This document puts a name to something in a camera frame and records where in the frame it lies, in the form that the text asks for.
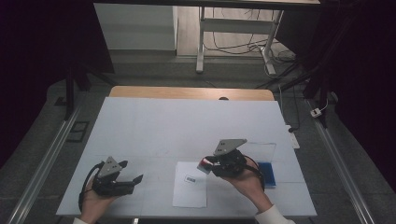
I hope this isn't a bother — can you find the white paper sheet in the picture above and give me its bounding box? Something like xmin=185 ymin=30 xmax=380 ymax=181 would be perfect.
xmin=172 ymin=161 xmax=207 ymax=209

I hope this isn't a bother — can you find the person's right hand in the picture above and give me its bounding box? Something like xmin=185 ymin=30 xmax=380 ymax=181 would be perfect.
xmin=221 ymin=156 xmax=274 ymax=215

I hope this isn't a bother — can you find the dark curtain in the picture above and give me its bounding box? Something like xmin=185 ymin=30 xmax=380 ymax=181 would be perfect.
xmin=275 ymin=0 xmax=396 ymax=192
xmin=0 ymin=0 xmax=116 ymax=169

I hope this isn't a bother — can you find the black floor socket frame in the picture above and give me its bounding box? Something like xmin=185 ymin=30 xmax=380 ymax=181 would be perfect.
xmin=65 ymin=120 xmax=91 ymax=144

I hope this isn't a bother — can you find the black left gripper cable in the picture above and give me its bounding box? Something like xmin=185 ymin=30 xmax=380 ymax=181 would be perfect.
xmin=78 ymin=161 xmax=106 ymax=213

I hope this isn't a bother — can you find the blue ink pad box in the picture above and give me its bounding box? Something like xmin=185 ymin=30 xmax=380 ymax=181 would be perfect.
xmin=242 ymin=142 xmax=277 ymax=189

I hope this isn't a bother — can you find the aluminium floor rail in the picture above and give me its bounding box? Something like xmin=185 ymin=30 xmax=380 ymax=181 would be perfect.
xmin=305 ymin=98 xmax=377 ymax=224
xmin=6 ymin=104 xmax=82 ymax=224

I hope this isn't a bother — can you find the large white table cover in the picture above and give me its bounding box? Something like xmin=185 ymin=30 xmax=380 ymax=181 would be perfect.
xmin=55 ymin=96 xmax=318 ymax=217

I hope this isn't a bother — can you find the white cabinet panel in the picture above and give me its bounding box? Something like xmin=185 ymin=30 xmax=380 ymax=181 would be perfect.
xmin=93 ymin=3 xmax=177 ymax=51

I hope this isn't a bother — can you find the person's left hand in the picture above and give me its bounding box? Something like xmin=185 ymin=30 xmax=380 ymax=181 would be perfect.
xmin=79 ymin=181 xmax=120 ymax=224

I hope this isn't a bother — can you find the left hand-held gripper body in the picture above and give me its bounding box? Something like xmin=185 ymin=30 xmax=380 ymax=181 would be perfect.
xmin=91 ymin=156 xmax=135 ymax=197

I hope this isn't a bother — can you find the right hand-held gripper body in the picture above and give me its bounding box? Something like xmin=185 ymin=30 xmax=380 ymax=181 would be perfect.
xmin=210 ymin=138 xmax=248 ymax=178

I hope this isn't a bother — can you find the white metal desk frame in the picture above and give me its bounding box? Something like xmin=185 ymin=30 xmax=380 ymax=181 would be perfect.
xmin=195 ymin=6 xmax=285 ymax=76

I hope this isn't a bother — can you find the wooden table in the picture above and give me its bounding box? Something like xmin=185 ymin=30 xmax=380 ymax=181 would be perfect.
xmin=108 ymin=85 xmax=276 ymax=102

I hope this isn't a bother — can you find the tangle of black floor cables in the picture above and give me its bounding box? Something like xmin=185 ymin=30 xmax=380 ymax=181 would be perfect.
xmin=204 ymin=7 xmax=302 ymax=133

